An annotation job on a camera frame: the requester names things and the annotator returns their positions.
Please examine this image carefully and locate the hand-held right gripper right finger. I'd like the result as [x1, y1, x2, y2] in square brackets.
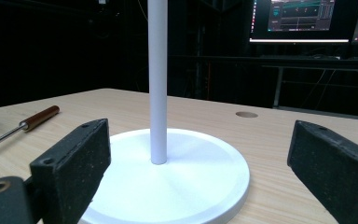
[286, 119, 358, 224]

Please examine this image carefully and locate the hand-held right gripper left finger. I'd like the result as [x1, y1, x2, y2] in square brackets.
[29, 118, 112, 224]

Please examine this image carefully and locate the white stand with round base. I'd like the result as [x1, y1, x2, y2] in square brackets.
[77, 0, 251, 224]

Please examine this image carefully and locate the dark metal desk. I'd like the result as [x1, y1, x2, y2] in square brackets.
[167, 54, 358, 119]

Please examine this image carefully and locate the wide computer monitor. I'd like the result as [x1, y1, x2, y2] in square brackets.
[249, 0, 358, 45]

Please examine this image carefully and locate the wooden-handled metal tool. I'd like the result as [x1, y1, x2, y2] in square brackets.
[0, 105, 61, 156]

